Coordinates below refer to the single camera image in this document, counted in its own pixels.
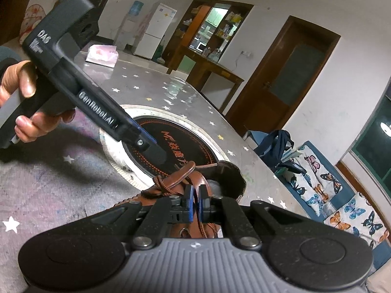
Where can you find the person's left hand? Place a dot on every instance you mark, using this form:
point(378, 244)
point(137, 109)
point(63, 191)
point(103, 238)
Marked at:
point(32, 117)

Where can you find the wooden side table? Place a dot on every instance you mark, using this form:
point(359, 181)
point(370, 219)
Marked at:
point(202, 69)

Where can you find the dark blue bag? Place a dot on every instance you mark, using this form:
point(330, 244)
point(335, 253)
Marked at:
point(271, 150)

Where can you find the brown wooden door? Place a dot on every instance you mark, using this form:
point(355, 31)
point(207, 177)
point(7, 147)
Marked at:
point(283, 77)

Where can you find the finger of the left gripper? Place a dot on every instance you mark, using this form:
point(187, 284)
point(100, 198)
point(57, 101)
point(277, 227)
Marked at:
point(139, 139)

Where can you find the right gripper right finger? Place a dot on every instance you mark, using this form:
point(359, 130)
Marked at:
point(230, 217)

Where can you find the brown leather shoe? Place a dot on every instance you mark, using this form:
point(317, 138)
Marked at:
point(222, 178)

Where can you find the butterfly print pillow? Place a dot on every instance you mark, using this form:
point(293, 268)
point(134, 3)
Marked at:
point(318, 187)
point(359, 217)

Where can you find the pink tissue pack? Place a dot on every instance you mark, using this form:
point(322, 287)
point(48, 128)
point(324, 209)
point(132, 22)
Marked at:
point(105, 55)

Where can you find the water dispenser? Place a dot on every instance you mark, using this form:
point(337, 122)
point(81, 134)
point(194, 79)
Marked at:
point(124, 32)

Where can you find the white refrigerator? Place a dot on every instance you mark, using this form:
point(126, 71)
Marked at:
point(152, 30)

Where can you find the black induction cooktop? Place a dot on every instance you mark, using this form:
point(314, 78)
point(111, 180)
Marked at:
point(181, 145)

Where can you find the wooden shelf cabinet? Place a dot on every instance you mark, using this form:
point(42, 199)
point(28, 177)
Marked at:
point(207, 24)

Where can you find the blue sofa bench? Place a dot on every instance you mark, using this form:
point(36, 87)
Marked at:
point(382, 251)

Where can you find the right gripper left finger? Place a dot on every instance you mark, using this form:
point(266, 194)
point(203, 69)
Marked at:
point(162, 217)

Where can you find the brown shoelace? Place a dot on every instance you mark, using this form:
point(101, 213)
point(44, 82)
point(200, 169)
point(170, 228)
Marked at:
point(175, 184)

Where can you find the dark window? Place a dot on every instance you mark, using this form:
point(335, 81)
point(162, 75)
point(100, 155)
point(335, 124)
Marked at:
point(372, 146)

